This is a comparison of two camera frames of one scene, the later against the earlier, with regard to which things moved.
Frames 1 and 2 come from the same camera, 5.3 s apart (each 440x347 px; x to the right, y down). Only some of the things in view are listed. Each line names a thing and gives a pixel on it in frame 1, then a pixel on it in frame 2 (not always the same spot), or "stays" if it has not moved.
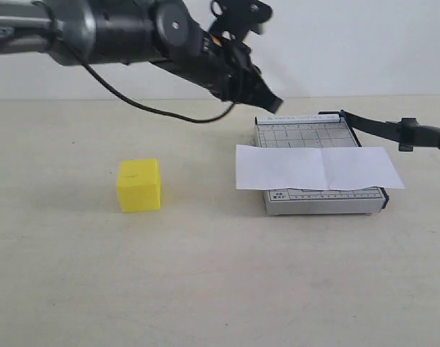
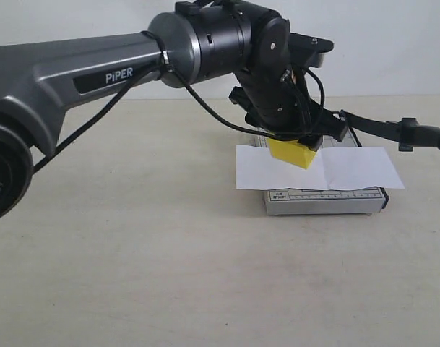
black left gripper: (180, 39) -> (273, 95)
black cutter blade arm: (408, 132) stays
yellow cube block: (139, 186) -> (292, 152)
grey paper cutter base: (316, 131) stays
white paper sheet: (275, 168) stays
